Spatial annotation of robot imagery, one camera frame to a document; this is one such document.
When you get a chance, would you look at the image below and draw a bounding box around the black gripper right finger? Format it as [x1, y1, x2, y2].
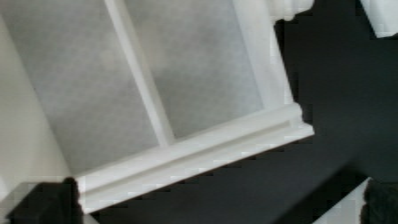
[361, 180, 398, 224]

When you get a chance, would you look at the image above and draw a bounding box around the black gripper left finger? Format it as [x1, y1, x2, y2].
[5, 177, 83, 224]

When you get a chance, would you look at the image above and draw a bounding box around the white cabinet body box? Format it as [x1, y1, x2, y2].
[0, 0, 314, 212]

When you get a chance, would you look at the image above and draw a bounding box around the white cabinet door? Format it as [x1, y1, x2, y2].
[359, 0, 398, 38]

